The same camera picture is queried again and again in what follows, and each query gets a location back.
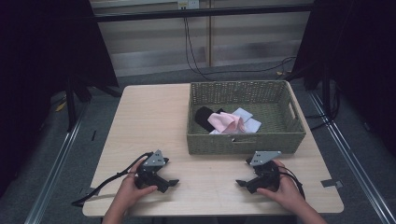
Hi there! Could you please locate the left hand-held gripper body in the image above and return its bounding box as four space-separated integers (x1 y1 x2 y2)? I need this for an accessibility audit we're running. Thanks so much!
134 149 171 190

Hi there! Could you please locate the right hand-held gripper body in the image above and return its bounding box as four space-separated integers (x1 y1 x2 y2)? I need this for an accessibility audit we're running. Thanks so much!
246 150 283 192

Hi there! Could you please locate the person's left hand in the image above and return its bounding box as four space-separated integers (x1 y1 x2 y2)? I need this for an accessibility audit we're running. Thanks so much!
114 158 159 213

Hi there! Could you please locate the person's right hand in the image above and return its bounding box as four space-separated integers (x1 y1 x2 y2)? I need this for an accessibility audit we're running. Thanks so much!
256 160 308 214

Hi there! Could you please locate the white cloth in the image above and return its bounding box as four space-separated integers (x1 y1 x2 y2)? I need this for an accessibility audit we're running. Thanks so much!
209 106 262 135

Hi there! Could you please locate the green woven basket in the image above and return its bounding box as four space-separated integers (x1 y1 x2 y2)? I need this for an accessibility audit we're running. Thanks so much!
186 79 307 156

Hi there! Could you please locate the pink cloth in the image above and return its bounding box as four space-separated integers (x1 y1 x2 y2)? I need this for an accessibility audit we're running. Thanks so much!
206 111 247 135

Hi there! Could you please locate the black cloth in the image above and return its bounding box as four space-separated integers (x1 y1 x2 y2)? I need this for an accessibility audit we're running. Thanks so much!
194 105 227 133

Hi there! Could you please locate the black metal stand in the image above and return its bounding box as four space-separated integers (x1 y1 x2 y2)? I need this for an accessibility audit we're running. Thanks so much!
64 73 123 133
302 62 341 132

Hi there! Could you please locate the black curtain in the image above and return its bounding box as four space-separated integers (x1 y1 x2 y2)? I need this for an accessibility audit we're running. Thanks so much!
291 0 396 158
0 0 120 199

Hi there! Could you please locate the black horizontal bar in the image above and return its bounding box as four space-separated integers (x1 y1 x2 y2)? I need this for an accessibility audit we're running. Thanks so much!
92 3 316 23

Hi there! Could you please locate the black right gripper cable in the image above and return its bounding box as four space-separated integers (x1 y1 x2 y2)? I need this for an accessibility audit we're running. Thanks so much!
276 165 306 201

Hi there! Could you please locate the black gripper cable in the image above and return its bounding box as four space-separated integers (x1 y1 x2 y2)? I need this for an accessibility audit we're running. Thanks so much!
71 151 155 208
276 165 306 201

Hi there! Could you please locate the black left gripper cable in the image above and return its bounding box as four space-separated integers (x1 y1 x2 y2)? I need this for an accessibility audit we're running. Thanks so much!
71 151 155 208

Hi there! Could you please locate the metal floor rail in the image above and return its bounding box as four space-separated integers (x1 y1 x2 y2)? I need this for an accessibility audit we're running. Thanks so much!
307 90 396 224
23 101 92 224

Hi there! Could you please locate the black wall cable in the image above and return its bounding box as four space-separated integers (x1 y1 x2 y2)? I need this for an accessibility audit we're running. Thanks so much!
182 17 297 82

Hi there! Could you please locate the white wall outlet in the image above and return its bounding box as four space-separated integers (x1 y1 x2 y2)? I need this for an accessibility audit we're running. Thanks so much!
177 0 201 10

